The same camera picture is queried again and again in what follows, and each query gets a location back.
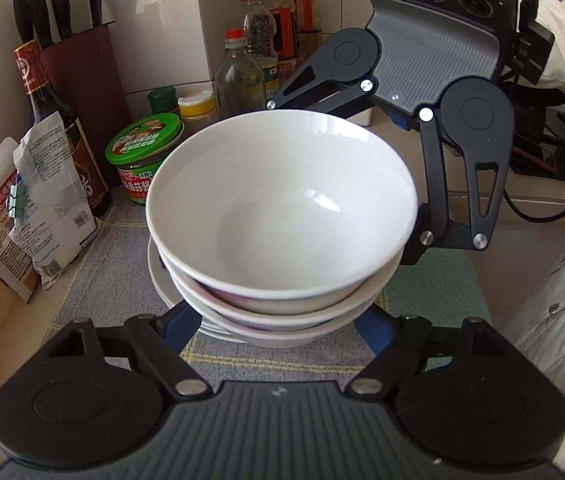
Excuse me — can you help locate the floral plate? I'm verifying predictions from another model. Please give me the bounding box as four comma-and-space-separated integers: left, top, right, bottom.
147, 234, 244, 345

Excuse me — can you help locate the dark red knife block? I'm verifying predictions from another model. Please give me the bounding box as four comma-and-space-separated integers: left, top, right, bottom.
12, 0, 132, 188

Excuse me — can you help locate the grey blue checked towel mat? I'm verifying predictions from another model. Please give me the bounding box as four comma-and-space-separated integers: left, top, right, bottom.
47, 205, 491, 386

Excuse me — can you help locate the dark soy sauce bottle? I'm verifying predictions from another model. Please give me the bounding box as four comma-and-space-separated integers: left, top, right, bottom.
12, 40, 113, 219

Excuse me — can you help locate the green cap small jar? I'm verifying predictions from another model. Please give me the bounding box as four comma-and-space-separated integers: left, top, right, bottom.
147, 86, 179, 115

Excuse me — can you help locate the white clipped food bag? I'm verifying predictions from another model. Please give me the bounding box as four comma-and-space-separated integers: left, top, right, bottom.
8, 113, 99, 289

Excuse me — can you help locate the clear glass oil bottle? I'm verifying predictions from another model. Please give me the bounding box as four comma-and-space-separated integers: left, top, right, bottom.
214, 28, 265, 120

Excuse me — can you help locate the green lid sauce jar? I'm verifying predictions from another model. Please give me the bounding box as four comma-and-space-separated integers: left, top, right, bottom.
106, 113, 185, 205

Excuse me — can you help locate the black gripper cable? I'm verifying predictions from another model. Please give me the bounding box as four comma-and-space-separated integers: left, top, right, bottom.
501, 169, 565, 224

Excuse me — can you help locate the yellow lid spice jar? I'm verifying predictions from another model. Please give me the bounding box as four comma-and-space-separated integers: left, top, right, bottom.
178, 90, 220, 138

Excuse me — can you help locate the red label sauce bottle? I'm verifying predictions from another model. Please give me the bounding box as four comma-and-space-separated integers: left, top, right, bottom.
239, 0, 324, 101

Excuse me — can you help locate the white bowl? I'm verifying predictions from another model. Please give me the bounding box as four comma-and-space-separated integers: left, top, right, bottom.
182, 289, 378, 349
146, 110, 418, 307
158, 251, 401, 315

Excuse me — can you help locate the red white clipped bag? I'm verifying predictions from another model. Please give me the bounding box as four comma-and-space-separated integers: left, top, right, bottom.
0, 136, 38, 301

